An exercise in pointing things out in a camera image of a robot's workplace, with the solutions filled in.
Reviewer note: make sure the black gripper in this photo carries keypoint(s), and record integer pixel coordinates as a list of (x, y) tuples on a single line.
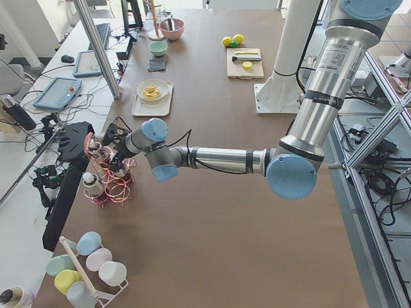
[(119, 153)]

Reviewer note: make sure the tea bottle picked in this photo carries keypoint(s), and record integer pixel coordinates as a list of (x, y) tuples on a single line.
[(121, 173)]

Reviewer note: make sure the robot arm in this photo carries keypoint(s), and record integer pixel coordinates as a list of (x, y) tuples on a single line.
[(291, 168)]

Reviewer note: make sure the tea bottle rear left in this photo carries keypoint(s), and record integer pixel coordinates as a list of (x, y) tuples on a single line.
[(98, 152)]

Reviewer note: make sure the tea bottle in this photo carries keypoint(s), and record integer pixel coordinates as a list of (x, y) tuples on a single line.
[(98, 152), (94, 187)]

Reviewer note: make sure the beige serving tray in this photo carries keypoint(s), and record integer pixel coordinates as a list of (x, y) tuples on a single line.
[(158, 107)]

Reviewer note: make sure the tea bottle front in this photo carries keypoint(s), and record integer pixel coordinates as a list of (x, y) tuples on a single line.
[(94, 187)]

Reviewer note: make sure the braided donut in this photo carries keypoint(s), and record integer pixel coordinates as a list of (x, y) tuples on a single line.
[(151, 93)]

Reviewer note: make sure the white plate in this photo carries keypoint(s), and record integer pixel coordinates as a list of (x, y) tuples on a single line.
[(161, 84)]

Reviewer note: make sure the teach pendant near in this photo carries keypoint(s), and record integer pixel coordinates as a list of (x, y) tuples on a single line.
[(58, 93)]

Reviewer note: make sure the teach pendant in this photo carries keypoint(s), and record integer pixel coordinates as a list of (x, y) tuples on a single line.
[(58, 93), (86, 65)]

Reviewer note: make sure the teach pendant far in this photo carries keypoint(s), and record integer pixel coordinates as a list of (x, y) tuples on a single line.
[(86, 65)]

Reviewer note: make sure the dark grey cloth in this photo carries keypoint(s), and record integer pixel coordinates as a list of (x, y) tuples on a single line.
[(157, 64)]

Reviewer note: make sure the computer mouse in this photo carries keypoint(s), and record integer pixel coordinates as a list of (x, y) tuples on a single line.
[(67, 59)]

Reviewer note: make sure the green bowl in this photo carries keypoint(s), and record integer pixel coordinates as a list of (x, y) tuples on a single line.
[(158, 48)]

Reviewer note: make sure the black water bottle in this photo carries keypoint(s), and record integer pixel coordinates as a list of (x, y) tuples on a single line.
[(13, 109)]

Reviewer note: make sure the black keyboard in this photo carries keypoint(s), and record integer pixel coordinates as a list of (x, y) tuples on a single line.
[(103, 31)]

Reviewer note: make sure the wooden mug tree stand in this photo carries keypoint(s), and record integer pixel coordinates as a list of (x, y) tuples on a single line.
[(155, 34)]

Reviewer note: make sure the pink bowl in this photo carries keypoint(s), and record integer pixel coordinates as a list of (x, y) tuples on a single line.
[(177, 33)]

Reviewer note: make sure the pink cup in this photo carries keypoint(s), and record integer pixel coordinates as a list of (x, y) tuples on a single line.
[(96, 259)]

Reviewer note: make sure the bamboo cutting board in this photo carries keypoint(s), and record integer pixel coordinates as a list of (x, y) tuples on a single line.
[(235, 69)]

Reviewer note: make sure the white cup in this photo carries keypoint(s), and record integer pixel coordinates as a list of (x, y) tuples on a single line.
[(112, 273)]

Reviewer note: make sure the green cup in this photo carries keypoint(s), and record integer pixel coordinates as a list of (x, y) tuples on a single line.
[(59, 263)]

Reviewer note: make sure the steel muddler tool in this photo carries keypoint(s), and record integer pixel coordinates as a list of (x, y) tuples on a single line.
[(246, 58)]

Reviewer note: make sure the yellow lemon lower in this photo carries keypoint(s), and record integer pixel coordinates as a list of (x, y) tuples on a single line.
[(226, 41)]

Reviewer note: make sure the yellow lemon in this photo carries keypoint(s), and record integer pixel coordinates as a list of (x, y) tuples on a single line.
[(239, 38), (226, 41)]

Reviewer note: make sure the yellow plastic knife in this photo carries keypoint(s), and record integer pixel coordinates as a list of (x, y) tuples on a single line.
[(246, 52)]

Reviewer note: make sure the half lemon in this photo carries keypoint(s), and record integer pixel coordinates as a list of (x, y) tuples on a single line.
[(247, 65)]

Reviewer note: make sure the green lime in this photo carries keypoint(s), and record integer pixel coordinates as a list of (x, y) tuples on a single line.
[(234, 44)]

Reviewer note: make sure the yellow cup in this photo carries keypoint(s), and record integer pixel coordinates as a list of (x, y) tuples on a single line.
[(65, 278)]

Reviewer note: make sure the yellow lemon upper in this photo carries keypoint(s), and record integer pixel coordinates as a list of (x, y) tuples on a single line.
[(239, 38)]

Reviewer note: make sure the grey blue cup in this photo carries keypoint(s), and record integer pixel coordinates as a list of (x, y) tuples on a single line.
[(79, 296)]

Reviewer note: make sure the copper wire bottle rack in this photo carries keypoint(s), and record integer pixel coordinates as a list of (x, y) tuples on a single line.
[(116, 192)]

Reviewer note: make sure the aluminium frame post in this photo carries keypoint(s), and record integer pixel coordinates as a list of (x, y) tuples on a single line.
[(85, 17)]

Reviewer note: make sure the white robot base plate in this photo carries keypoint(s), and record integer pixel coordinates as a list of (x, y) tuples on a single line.
[(272, 98)]

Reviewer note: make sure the white wire cup rack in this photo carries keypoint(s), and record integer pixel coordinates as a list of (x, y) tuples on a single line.
[(104, 293)]

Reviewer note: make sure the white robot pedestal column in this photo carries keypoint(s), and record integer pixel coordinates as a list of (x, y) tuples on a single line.
[(302, 17)]

